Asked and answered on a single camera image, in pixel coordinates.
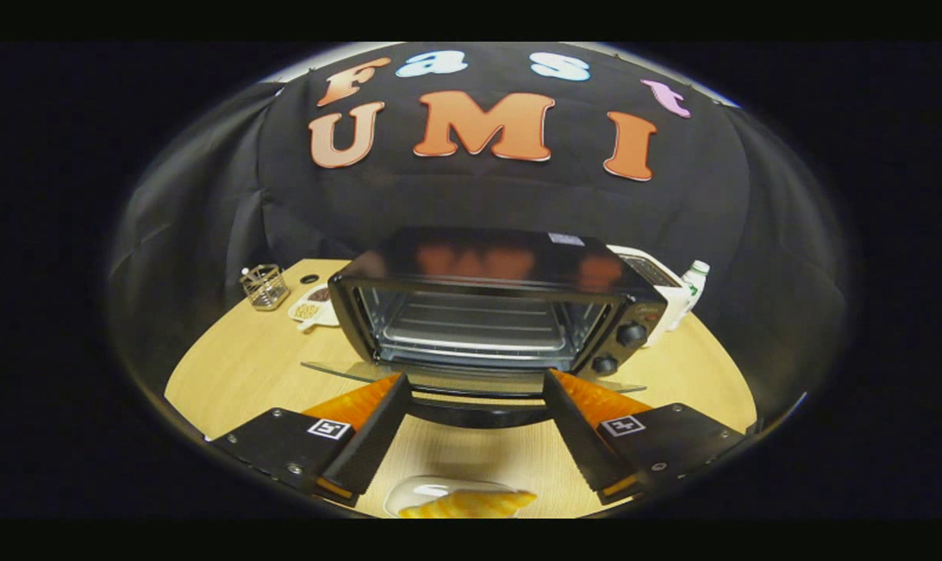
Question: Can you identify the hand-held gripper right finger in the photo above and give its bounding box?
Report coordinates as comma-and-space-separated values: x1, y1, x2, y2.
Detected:
543, 369, 749, 506

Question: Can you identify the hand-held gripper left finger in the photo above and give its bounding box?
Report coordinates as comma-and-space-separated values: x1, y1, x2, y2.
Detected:
206, 372, 414, 508

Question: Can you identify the golden croissant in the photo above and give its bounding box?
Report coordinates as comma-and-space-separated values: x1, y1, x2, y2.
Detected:
398, 489, 538, 520

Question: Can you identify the black toaster oven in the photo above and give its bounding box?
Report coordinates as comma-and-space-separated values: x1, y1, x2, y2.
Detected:
301, 226, 669, 429

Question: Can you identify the white pop-up toaster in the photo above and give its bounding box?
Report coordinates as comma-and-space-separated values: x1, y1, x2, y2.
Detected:
607, 245, 691, 348

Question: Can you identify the clear glass plate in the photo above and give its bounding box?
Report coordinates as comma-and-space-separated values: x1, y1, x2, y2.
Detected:
383, 475, 526, 520

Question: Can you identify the white divided snack dish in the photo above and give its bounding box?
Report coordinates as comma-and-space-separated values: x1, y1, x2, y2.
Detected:
288, 284, 340, 332

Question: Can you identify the white bottle green label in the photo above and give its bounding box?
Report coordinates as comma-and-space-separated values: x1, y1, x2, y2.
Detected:
677, 260, 711, 328

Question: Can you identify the metal wire basket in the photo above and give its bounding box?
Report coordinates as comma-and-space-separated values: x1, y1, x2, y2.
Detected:
241, 264, 291, 312

